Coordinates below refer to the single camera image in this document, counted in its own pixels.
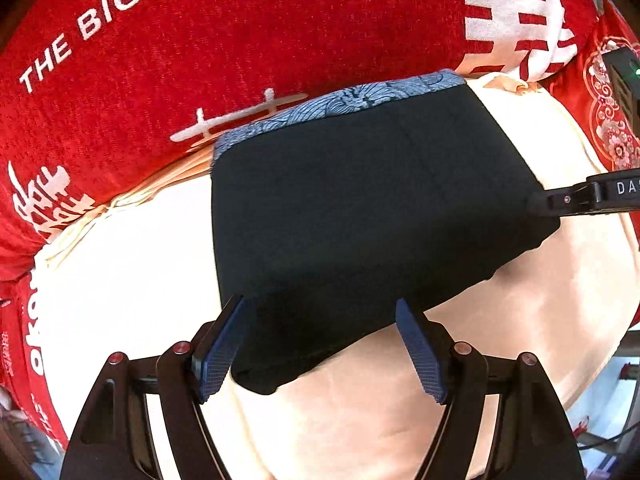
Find black pants with patterned waistband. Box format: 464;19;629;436
210;70;560;394

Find small red embroidered pillow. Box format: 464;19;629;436
541;0;640;328

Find large red cushion white lettering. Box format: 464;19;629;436
1;0;597;444

